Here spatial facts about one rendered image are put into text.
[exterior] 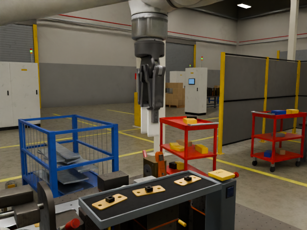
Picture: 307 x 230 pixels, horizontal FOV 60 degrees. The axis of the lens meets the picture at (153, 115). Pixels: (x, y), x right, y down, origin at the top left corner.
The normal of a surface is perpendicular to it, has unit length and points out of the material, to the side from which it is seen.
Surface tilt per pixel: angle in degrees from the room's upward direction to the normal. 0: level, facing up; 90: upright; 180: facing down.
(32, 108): 90
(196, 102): 90
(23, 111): 90
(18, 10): 126
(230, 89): 90
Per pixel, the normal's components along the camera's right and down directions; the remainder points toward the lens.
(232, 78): 0.63, 0.10
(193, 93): -0.77, 0.08
